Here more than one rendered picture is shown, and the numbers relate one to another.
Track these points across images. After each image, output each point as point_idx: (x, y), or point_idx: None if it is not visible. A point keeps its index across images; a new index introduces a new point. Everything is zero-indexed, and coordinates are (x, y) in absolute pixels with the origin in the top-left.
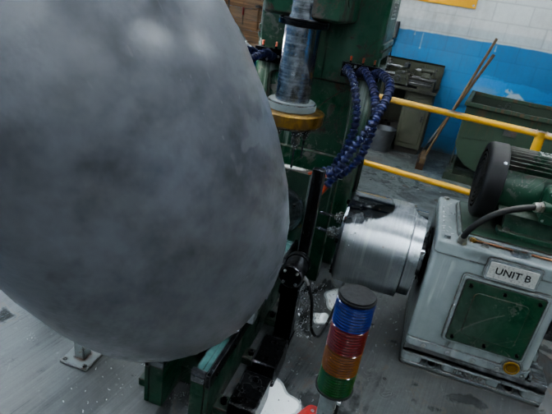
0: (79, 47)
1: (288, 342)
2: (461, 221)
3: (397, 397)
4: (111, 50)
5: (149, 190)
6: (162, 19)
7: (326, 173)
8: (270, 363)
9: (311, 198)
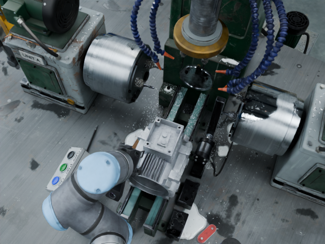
0: None
1: (200, 177)
2: (324, 124)
3: (264, 213)
4: None
5: None
6: None
7: (227, 91)
8: (188, 203)
9: (215, 113)
